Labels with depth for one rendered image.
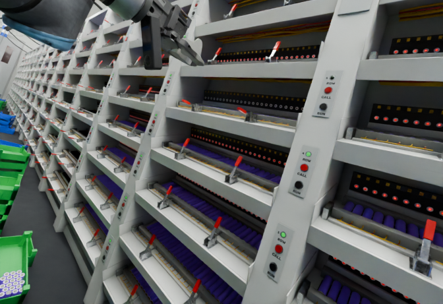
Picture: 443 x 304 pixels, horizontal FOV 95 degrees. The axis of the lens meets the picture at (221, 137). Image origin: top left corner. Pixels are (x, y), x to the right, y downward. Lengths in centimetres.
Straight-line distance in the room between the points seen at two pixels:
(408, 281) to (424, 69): 40
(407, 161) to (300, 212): 23
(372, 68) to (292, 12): 32
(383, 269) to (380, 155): 21
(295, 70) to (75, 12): 52
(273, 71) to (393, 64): 29
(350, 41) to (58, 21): 61
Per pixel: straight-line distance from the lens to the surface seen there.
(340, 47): 64
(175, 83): 98
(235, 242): 70
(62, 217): 176
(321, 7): 75
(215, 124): 72
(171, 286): 85
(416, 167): 53
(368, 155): 53
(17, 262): 143
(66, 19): 47
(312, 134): 55
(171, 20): 56
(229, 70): 78
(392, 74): 59
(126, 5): 52
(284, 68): 66
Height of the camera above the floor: 84
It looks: 4 degrees up
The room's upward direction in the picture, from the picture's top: 19 degrees clockwise
